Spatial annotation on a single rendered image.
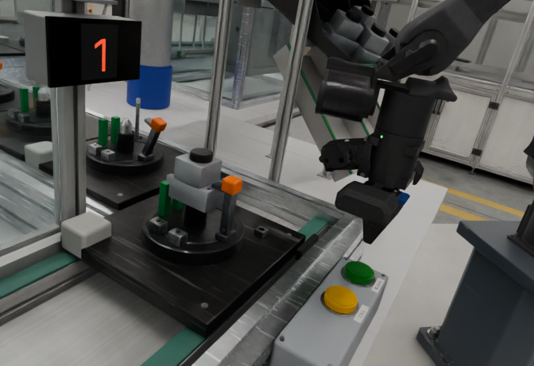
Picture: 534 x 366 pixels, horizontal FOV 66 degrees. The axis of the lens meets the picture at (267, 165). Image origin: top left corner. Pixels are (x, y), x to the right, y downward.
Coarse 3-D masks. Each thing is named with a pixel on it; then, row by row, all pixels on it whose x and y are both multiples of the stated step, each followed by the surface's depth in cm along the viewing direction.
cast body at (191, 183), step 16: (176, 160) 53; (192, 160) 52; (208, 160) 52; (176, 176) 53; (192, 176) 52; (208, 176) 53; (176, 192) 54; (192, 192) 53; (208, 192) 52; (208, 208) 53
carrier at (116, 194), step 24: (96, 144) 73; (120, 144) 75; (144, 144) 81; (96, 168) 71; (120, 168) 70; (144, 168) 72; (168, 168) 77; (96, 192) 64; (120, 192) 66; (144, 192) 67
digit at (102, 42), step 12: (84, 24) 43; (96, 24) 44; (84, 36) 44; (96, 36) 45; (108, 36) 46; (84, 48) 44; (96, 48) 45; (108, 48) 47; (84, 60) 45; (96, 60) 46; (108, 60) 47; (84, 72) 45; (96, 72) 46; (108, 72) 48
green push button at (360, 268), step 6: (348, 264) 57; (354, 264) 57; (360, 264) 57; (366, 264) 57; (348, 270) 56; (354, 270) 56; (360, 270) 56; (366, 270) 56; (372, 270) 56; (348, 276) 55; (354, 276) 55; (360, 276) 54; (366, 276) 55; (372, 276) 55; (354, 282) 55; (360, 282) 54; (366, 282) 55
